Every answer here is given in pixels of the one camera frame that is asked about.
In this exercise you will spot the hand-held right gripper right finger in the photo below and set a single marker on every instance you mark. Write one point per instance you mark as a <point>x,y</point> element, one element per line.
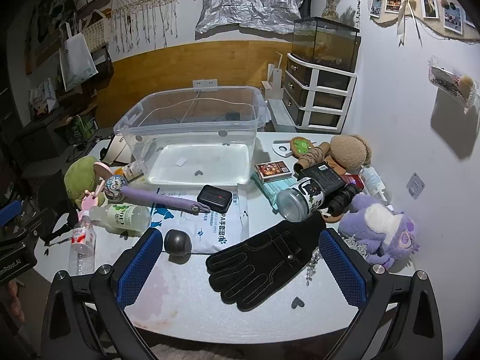
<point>343,273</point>

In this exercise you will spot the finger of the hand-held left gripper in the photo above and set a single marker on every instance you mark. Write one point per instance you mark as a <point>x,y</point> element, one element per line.
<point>9,212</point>

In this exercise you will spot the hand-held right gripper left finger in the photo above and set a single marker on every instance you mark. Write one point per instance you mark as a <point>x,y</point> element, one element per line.
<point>138,266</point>

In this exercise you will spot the clear bottle with green label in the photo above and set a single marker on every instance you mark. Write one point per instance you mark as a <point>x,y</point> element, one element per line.
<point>120,215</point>

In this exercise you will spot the round patterned tin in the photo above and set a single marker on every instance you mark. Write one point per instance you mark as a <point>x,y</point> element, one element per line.
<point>116,188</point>

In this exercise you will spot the black leather glove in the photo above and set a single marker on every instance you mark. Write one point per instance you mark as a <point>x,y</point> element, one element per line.
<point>262,258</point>

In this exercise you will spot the white wet wipes pack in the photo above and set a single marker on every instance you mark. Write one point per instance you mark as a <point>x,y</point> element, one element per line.
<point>221,228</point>

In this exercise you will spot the small black case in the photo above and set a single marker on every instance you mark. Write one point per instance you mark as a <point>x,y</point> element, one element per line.
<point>214,199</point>

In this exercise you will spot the clear plastic storage container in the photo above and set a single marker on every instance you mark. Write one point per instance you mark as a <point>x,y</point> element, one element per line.
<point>195,135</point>

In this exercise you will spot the person's left hand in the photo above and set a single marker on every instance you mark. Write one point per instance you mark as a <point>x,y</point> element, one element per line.
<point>15,300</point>

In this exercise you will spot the dark grey round ball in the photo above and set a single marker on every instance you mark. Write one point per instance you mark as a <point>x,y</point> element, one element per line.
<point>178,243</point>

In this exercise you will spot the black heart sticker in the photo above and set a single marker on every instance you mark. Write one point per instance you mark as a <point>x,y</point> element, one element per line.
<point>298,303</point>

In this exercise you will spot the purple plush toy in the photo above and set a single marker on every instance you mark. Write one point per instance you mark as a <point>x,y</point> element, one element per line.
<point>378,228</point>

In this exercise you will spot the wooden coaster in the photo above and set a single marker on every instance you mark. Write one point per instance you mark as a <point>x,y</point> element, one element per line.
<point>332,215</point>

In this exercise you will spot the green plush toy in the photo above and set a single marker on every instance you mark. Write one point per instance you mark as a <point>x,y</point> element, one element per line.
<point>78,180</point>

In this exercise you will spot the pink hand fan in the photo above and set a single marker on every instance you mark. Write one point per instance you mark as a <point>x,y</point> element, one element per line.
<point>93,195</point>

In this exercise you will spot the clear jar with cat print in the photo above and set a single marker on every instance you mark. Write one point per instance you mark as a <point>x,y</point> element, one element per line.
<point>300,200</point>

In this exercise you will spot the dark shelf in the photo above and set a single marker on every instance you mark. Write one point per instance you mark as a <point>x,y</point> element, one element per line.
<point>45,131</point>

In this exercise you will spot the dark red box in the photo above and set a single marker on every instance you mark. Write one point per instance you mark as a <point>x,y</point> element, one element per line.
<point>355,182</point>

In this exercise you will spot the small clear bottle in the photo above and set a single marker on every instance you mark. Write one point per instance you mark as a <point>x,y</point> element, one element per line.
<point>373,183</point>

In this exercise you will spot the small cream bottle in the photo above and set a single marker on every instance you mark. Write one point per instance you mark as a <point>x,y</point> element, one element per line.
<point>134,170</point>

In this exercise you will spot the black rectangular box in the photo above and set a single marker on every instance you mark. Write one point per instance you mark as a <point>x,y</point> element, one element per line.
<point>324,176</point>

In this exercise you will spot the teal tissue packet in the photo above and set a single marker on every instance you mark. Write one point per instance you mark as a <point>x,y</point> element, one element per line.
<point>273,189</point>

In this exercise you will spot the green box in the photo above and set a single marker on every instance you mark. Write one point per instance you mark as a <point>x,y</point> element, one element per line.
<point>81,129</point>

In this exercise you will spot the white printed bag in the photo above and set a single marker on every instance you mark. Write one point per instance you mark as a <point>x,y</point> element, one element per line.
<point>44,99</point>

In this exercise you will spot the white appliance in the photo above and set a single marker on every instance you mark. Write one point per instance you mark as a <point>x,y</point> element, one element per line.
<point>116,150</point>

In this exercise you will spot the brown teddy bear plush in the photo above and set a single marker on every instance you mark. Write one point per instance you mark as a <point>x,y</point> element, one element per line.
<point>347,153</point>

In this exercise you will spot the playing card box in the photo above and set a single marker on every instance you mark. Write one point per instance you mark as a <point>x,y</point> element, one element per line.
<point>273,170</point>

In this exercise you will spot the green frog coaster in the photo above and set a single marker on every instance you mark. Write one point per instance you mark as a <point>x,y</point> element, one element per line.
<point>303,145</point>

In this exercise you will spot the white triangular holder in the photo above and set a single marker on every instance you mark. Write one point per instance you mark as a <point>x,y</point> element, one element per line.
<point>281,148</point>

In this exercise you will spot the white tote bag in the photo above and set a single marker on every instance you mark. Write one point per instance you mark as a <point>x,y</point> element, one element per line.
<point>77,62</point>

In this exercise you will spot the black power adapter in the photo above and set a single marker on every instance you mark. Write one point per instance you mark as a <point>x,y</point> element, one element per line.
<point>232,115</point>

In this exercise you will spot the white drawer unit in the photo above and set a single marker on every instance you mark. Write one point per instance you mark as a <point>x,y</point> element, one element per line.
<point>318,93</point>

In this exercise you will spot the white power outlet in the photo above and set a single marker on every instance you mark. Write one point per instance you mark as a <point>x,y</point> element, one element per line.
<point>204,83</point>

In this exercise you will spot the woven basket bag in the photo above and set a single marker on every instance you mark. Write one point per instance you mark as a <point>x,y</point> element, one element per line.
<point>93,32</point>

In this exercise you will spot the white wooden stand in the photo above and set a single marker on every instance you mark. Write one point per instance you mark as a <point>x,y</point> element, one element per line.
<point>274,80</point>

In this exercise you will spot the clear hanging bag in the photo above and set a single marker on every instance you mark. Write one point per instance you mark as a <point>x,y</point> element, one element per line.
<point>452,82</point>

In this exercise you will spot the glass tank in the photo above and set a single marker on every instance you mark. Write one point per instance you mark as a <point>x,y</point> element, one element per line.
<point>324,43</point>

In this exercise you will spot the white ribbon bow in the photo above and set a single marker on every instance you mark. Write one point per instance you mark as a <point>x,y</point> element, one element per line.
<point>403,22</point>

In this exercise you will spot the burlap photo board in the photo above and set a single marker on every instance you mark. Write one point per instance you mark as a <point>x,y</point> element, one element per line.
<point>431,3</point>

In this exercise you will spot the silver foil sheet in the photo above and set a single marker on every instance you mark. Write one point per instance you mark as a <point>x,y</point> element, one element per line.
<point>251,0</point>

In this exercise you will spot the adhesive wall hook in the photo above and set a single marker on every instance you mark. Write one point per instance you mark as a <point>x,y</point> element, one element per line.
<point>415,185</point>

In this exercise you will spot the white macrame wall hanging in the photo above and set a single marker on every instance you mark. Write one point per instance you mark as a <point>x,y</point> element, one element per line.
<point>146,11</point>

